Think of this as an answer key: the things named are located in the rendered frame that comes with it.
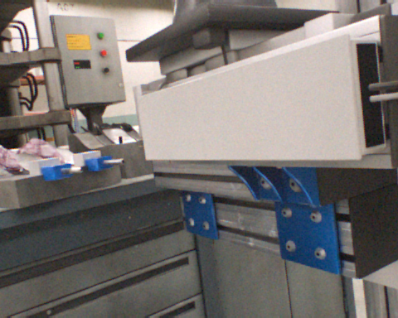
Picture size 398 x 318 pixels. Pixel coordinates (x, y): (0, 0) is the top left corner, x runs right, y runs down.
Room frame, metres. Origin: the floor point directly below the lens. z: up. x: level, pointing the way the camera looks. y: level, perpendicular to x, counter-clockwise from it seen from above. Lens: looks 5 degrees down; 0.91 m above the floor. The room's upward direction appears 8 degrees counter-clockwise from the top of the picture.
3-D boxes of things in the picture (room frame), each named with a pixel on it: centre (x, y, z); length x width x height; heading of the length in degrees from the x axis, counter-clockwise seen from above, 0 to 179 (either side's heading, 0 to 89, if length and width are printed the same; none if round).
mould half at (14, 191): (1.00, 0.46, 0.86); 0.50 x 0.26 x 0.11; 54
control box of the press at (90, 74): (1.97, 0.47, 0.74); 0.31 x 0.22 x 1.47; 126
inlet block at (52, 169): (0.80, 0.27, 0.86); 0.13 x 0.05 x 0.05; 54
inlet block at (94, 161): (0.89, 0.21, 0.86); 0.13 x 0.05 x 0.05; 54
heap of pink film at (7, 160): (1.01, 0.46, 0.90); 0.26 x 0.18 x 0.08; 54
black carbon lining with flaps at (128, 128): (1.26, 0.22, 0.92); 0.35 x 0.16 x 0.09; 36
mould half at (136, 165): (1.28, 0.22, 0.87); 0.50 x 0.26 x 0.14; 36
